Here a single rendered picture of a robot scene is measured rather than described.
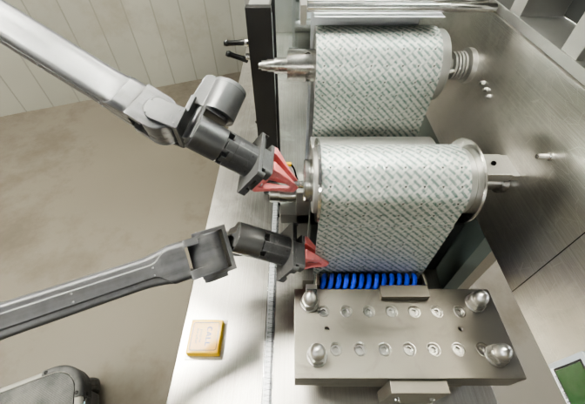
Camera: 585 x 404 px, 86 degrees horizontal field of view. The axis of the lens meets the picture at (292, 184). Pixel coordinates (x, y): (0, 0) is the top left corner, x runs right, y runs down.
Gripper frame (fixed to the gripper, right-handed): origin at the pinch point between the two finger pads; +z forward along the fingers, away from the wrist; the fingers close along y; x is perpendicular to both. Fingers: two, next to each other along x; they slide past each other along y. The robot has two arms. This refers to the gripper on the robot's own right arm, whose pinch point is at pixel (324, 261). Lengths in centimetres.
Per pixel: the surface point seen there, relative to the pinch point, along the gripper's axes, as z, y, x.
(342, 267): 4.5, 0.3, 0.2
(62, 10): -146, -233, -119
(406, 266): 15.8, 0.3, 7.0
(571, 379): 20.3, 22.7, 24.4
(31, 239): -93, -72, -176
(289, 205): -9.4, -9.7, 2.2
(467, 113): 17.2, -24.3, 31.5
